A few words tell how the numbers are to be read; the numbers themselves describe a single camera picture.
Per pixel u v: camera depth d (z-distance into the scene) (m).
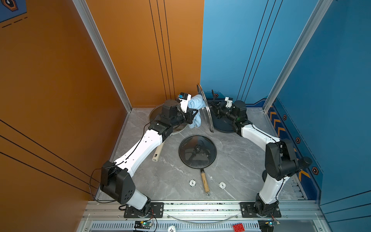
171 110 0.58
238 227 0.68
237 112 0.70
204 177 0.83
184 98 0.65
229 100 0.83
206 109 0.69
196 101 0.71
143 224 0.71
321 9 0.70
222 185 0.81
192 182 0.83
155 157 0.80
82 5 0.69
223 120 0.77
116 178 0.41
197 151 0.93
